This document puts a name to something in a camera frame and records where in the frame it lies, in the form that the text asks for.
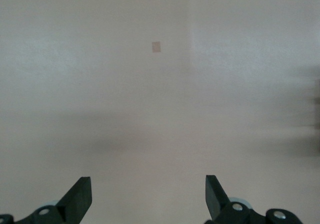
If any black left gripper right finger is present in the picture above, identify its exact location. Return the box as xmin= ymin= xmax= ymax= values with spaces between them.
xmin=203 ymin=175 xmax=304 ymax=224

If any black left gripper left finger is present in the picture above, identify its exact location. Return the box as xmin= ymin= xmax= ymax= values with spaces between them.
xmin=0 ymin=176 xmax=93 ymax=224

